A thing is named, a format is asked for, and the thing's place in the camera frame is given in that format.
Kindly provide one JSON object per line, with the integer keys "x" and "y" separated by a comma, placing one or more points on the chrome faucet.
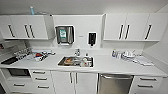
{"x": 77, "y": 52}

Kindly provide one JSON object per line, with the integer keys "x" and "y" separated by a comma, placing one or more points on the clear container orange food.
{"x": 68, "y": 61}

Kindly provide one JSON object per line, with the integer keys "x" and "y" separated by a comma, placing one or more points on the black soap dispenser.
{"x": 92, "y": 38}

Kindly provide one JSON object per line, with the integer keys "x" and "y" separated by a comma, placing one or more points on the stainless steel dishwasher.
{"x": 115, "y": 85}

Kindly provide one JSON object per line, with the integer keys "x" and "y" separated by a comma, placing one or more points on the white dishes on counter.
{"x": 144, "y": 60}

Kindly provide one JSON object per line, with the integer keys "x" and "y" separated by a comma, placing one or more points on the stainless steel sink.
{"x": 75, "y": 65}

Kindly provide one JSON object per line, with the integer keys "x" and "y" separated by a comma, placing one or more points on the white sink base cabinet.
{"x": 75, "y": 83}

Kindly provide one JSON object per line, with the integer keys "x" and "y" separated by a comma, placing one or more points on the steel paper towel dispenser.
{"x": 64, "y": 35}

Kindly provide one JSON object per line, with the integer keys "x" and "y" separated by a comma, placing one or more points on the black built-in microwave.
{"x": 18, "y": 72}

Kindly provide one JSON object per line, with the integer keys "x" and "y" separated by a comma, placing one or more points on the red utensil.
{"x": 39, "y": 55}

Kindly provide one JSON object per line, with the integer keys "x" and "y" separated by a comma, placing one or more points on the white wall cabinet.
{"x": 136, "y": 26}
{"x": 25, "y": 26}

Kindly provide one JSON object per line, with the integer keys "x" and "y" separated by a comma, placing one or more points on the microwave oven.
{"x": 40, "y": 83}

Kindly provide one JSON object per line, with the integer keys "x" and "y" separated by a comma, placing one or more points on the white patterned mug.
{"x": 85, "y": 61}

